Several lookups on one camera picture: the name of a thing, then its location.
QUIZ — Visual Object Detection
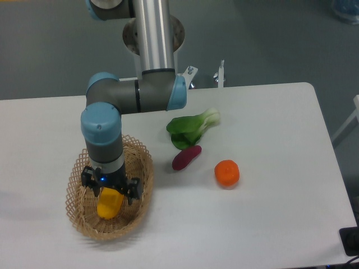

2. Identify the blue object in corner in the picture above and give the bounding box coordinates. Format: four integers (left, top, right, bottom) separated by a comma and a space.
332, 0, 358, 25

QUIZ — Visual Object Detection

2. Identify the green bok choy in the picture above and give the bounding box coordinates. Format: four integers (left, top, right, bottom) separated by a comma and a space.
166, 108, 220, 150

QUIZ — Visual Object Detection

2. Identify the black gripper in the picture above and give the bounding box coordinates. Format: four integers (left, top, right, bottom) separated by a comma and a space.
81, 165, 143, 205

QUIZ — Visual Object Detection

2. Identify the yellow mango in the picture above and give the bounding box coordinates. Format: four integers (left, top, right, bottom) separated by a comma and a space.
96, 188, 124, 220

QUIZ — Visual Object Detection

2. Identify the white frame at right edge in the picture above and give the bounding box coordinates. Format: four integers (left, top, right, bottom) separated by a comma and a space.
330, 95, 358, 149

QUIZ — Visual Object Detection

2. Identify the purple sweet potato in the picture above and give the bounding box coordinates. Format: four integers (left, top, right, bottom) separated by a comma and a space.
172, 145, 202, 171

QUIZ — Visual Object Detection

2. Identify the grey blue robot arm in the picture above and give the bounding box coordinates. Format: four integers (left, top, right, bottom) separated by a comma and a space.
81, 1, 187, 202

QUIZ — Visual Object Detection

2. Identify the orange tangerine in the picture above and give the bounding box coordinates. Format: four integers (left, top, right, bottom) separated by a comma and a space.
214, 160, 240, 187

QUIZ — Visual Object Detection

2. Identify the woven wicker basket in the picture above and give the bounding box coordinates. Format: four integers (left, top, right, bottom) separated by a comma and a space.
65, 133, 155, 241

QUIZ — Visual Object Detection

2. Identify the black device at table edge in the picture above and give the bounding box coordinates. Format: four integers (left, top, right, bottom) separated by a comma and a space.
339, 227, 358, 257

